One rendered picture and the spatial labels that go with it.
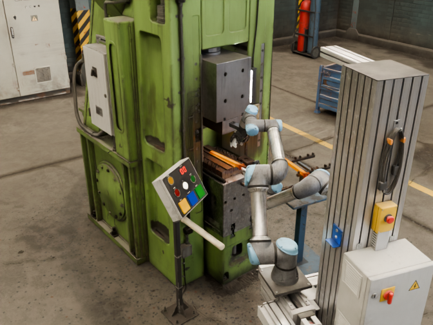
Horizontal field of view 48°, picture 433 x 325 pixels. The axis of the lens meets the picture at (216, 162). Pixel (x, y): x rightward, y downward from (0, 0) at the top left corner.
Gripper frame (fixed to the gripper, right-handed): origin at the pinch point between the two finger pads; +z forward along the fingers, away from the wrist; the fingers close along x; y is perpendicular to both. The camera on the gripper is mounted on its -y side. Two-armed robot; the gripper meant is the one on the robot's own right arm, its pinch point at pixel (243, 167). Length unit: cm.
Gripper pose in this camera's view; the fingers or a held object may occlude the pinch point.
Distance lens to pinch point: 347.1
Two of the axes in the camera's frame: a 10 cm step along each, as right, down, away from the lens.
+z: -6.3, -3.3, 7.1
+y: 0.1, 9.0, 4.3
